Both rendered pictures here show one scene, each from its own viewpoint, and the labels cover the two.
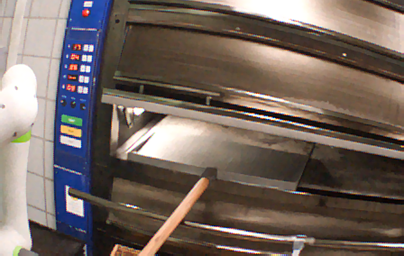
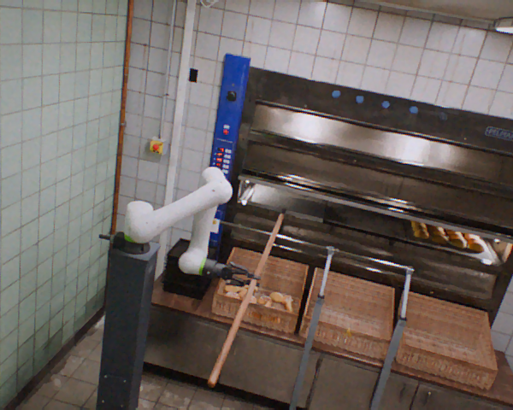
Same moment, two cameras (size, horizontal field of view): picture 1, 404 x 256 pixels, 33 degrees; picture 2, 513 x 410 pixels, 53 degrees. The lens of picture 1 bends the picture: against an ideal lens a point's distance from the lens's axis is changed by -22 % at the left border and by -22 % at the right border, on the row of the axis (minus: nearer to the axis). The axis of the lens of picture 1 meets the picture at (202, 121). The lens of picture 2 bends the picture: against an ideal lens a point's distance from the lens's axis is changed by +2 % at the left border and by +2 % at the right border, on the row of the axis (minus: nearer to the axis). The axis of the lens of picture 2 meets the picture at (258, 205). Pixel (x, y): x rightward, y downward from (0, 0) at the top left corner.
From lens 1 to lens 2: 0.96 m
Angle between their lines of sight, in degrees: 6
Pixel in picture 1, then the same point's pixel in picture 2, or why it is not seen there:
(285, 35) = (323, 151)
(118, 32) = (244, 144)
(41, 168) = not seen: hidden behind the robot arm
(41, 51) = (196, 148)
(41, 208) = (189, 231)
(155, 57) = (262, 160)
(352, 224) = (356, 244)
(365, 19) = (373, 140)
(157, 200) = (257, 223)
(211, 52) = (287, 159)
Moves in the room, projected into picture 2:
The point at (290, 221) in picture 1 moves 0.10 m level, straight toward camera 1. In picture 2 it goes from (320, 237) to (320, 243)
